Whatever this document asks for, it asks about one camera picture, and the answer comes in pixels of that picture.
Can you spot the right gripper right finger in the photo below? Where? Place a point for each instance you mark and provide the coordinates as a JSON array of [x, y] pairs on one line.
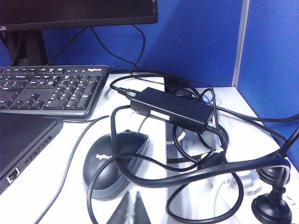
[[141, 212]]

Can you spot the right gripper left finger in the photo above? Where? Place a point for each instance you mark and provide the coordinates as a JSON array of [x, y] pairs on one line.
[[123, 212]]

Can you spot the black Hasee laptop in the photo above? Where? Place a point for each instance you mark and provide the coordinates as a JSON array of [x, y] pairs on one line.
[[18, 140]]

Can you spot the black laptop power adapter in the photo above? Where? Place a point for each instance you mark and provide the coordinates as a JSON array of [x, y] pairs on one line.
[[172, 105]]

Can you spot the black grey Logitech mouse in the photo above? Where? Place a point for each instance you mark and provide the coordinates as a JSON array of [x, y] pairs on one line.
[[133, 144]]

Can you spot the black mains plug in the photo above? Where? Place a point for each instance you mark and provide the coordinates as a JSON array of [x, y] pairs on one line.
[[271, 207]]

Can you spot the black Logitech keyboard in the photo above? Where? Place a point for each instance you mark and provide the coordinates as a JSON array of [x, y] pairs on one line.
[[46, 93]]

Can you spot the white power strip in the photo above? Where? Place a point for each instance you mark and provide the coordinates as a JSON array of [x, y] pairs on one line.
[[294, 210]]

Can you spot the black ASUS monitor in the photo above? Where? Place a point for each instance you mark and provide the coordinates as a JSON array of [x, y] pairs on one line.
[[70, 11]]

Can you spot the grey partition post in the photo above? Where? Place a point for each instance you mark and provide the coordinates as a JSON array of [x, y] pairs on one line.
[[240, 42]]

